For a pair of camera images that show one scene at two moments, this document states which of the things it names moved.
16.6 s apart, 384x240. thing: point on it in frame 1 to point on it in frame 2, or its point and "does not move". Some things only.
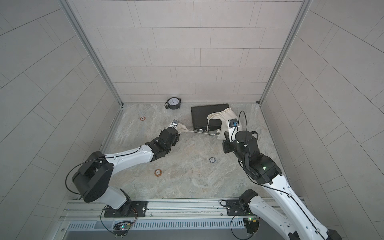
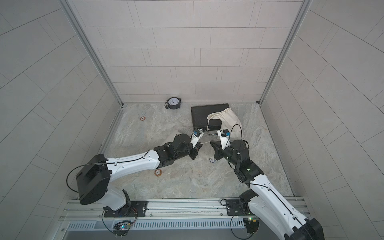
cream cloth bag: x=224 y=116 does not move
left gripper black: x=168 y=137 to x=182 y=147
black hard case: x=199 y=114 does not move
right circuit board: x=252 y=224 does not move
